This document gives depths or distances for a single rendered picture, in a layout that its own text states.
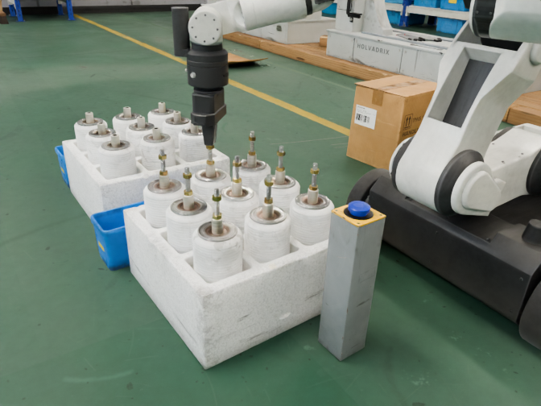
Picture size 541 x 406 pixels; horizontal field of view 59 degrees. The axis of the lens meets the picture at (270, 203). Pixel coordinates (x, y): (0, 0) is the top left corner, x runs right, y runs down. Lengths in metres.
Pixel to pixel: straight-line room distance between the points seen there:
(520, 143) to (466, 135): 0.31
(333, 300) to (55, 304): 0.63
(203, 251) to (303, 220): 0.24
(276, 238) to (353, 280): 0.17
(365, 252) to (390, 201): 0.40
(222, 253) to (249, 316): 0.15
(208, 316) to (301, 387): 0.22
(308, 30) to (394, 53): 1.22
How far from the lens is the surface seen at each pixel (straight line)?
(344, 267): 0.89
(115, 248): 1.24
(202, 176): 1.14
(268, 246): 0.95
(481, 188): 1.03
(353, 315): 0.95
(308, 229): 1.01
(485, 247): 1.12
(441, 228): 1.17
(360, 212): 0.85
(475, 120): 1.02
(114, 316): 1.14
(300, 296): 1.03
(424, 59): 3.16
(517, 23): 0.63
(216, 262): 0.89
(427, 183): 1.01
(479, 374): 1.08
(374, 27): 3.67
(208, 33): 0.99
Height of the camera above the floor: 0.71
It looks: 27 degrees down
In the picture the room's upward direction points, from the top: 2 degrees clockwise
